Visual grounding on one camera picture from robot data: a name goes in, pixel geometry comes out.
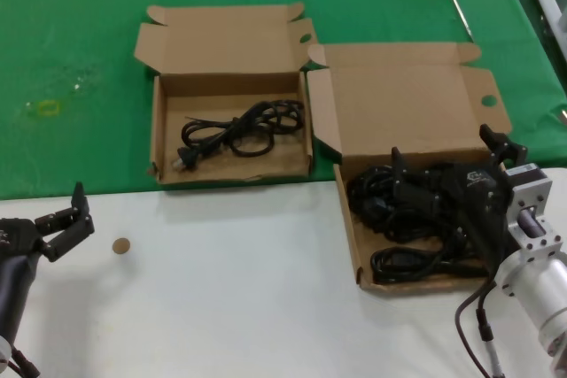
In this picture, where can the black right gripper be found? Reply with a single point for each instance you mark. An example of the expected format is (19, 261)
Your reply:
(474, 201)

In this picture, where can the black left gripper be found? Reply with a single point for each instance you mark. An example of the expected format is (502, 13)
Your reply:
(17, 236)

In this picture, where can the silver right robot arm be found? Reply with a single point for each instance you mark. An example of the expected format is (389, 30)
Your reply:
(540, 280)

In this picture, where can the open cardboard box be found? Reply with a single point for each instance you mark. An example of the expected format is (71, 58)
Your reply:
(230, 46)
(398, 99)

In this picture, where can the round brown cardboard disc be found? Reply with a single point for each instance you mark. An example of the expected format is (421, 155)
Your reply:
(121, 245)

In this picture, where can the small grey object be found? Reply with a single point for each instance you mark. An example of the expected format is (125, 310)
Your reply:
(563, 114)

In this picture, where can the grey metal profile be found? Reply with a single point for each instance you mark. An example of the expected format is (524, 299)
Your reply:
(549, 6)

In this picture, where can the green tablecloth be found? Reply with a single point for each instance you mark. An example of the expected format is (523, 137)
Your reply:
(66, 19)

